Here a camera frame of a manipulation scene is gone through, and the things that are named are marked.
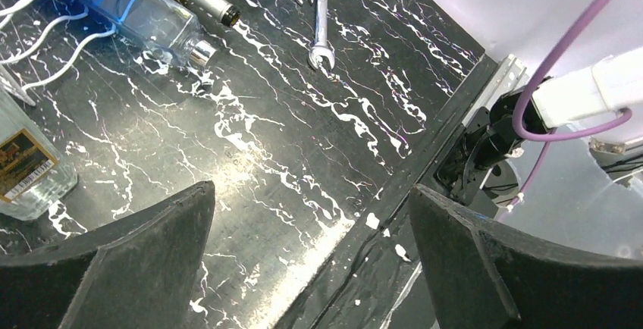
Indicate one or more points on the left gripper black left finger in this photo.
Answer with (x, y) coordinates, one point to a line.
(136, 272)

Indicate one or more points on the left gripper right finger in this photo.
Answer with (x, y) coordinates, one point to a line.
(484, 274)

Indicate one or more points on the amber labelled bottle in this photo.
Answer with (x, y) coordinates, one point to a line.
(34, 174)

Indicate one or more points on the blue bottle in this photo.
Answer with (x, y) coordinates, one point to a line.
(171, 32)

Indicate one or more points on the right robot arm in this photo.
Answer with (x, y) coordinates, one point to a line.
(489, 138)

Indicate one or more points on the large silver wrench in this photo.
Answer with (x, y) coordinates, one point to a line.
(320, 49)

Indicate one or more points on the aluminium frame rail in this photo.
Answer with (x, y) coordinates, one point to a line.
(510, 75)

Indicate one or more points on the white wire wine rack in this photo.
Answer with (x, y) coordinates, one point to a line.
(21, 92)

